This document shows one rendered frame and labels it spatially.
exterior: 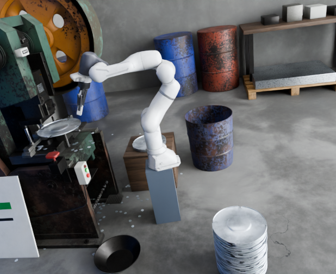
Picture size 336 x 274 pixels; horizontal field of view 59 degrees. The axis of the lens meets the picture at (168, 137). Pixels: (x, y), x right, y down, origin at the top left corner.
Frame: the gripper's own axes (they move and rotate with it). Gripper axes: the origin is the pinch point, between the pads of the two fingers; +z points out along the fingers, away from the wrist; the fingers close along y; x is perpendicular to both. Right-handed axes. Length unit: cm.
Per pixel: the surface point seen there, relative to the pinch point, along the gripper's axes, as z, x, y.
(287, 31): -67, -196, 327
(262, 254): 21, -126, -55
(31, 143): 24.6, 21.8, -16.4
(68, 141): 23.9, 2.9, -3.3
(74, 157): 28.4, -5.7, -12.7
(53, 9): -48, 40, 36
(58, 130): 16.4, 10.2, -5.2
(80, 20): -48, 19, 33
